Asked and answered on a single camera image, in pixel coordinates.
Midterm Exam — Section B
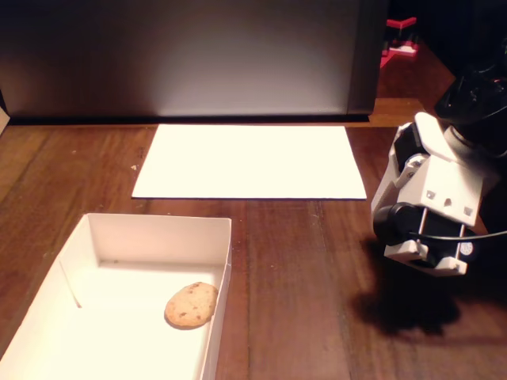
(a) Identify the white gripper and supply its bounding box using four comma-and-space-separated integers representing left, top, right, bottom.
371, 111, 501, 227

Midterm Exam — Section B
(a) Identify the chocolate chip mini cookie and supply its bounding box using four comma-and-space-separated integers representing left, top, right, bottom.
164, 281, 219, 331

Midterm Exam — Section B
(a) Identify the dark grey backdrop box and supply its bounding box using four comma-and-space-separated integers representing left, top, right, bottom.
0, 0, 390, 126

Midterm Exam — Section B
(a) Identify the white open cardboard box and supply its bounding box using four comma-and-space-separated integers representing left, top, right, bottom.
0, 212, 234, 380

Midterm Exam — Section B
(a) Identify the red plastic stand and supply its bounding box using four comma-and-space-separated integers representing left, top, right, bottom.
379, 17, 421, 70

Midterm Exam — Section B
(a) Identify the white paper sheet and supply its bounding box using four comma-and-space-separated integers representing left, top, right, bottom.
131, 124, 368, 201

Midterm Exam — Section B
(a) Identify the black wrist camera white mount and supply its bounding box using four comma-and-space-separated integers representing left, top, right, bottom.
372, 201, 478, 277

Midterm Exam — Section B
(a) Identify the black camera cable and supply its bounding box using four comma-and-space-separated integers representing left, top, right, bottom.
408, 230, 507, 241

